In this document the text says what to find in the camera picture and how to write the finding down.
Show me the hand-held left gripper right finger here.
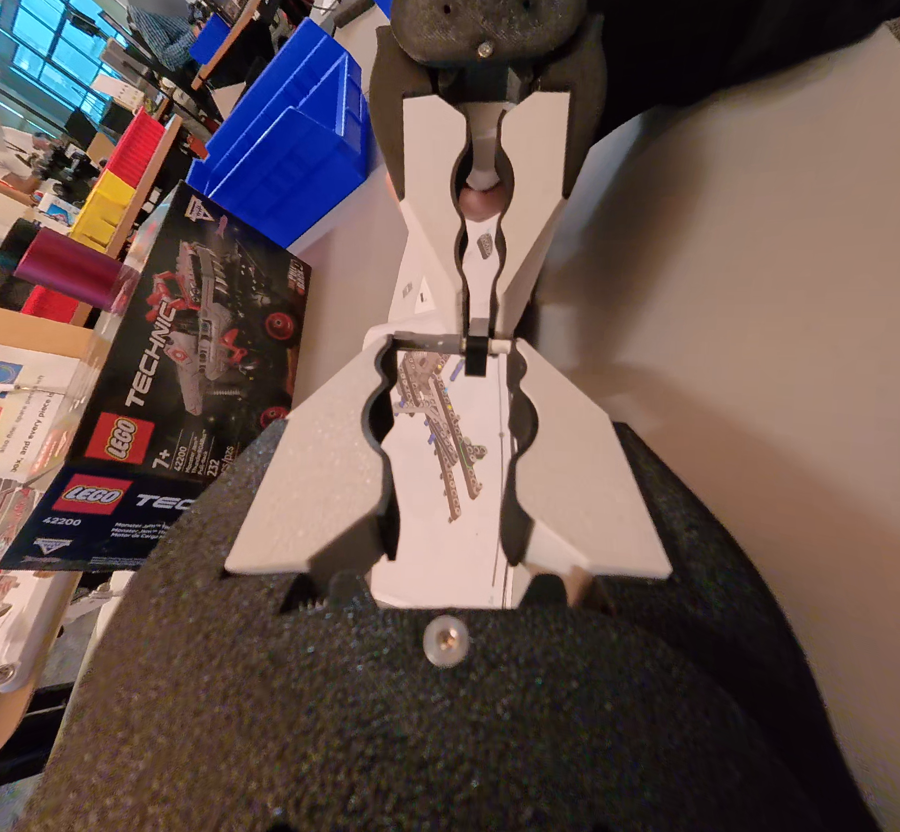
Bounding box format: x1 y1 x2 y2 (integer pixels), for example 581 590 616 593
499 340 674 581

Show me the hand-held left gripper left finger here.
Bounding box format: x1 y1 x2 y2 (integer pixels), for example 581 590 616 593
225 338 399 576

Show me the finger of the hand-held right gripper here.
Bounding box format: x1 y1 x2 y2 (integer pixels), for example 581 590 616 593
491 93 570 342
401 99 471 349

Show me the black toy brick beam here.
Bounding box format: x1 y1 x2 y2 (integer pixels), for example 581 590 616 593
394 333 467 355

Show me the person's right forearm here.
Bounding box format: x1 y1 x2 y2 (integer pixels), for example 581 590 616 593
580 0 900 145

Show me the grey desk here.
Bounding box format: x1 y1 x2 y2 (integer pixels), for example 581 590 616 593
288 0 900 777

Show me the person's right hand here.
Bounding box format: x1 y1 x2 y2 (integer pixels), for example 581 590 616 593
460 186 504 221

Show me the open instruction booklet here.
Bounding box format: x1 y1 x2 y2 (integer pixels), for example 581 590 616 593
364 209 537 609

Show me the toy brick set box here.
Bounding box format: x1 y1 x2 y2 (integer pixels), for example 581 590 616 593
0 181 314 574

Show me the wooden edged table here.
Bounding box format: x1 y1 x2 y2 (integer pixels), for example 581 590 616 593
191 0 298 91

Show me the red storage bin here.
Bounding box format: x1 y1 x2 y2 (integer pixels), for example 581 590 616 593
104 106 168 180

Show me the yellow storage bin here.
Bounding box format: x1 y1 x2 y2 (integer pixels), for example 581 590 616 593
69 167 139 254

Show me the maroon cylinder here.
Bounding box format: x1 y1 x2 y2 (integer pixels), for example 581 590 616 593
13 227 125 313

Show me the window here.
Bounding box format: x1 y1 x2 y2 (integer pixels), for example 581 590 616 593
0 0 132 120

